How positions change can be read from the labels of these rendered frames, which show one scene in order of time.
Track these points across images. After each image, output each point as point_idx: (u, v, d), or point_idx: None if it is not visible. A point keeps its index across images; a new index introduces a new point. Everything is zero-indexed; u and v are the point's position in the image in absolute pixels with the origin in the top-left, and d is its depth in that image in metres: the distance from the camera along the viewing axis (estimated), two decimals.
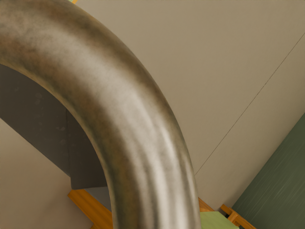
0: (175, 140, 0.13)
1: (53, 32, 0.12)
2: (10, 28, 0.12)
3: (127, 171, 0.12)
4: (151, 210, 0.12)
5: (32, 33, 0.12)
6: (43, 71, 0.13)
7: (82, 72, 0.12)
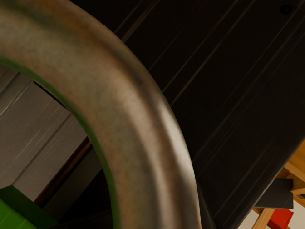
0: (175, 140, 0.13)
1: (53, 32, 0.12)
2: (9, 28, 0.12)
3: (128, 171, 0.12)
4: (151, 210, 0.12)
5: (32, 33, 0.12)
6: (43, 71, 0.13)
7: (82, 72, 0.12)
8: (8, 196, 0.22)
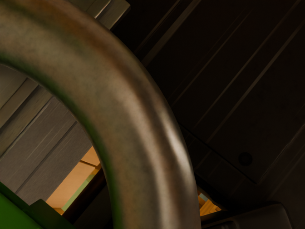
0: (175, 140, 0.13)
1: (53, 32, 0.12)
2: (9, 28, 0.12)
3: (127, 171, 0.12)
4: (151, 210, 0.12)
5: (31, 33, 0.12)
6: (43, 71, 0.13)
7: (82, 72, 0.12)
8: (49, 222, 0.16)
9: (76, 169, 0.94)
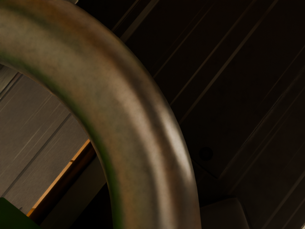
0: (175, 140, 0.13)
1: (53, 32, 0.12)
2: (9, 28, 0.12)
3: (128, 171, 0.12)
4: (151, 210, 0.12)
5: (32, 33, 0.12)
6: (43, 71, 0.13)
7: (82, 72, 0.12)
8: None
9: None
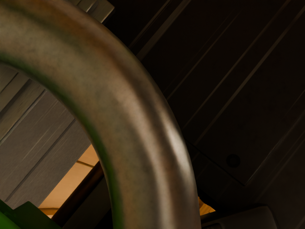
0: (175, 140, 0.13)
1: (53, 32, 0.12)
2: (9, 28, 0.12)
3: (127, 171, 0.12)
4: (151, 210, 0.12)
5: (31, 33, 0.12)
6: (42, 71, 0.13)
7: (82, 72, 0.12)
8: (31, 225, 0.16)
9: (73, 170, 0.94)
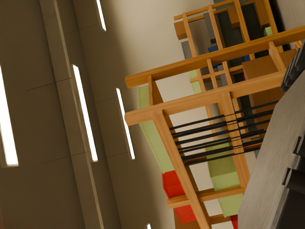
0: None
1: None
2: None
3: None
4: None
5: None
6: None
7: None
8: None
9: None
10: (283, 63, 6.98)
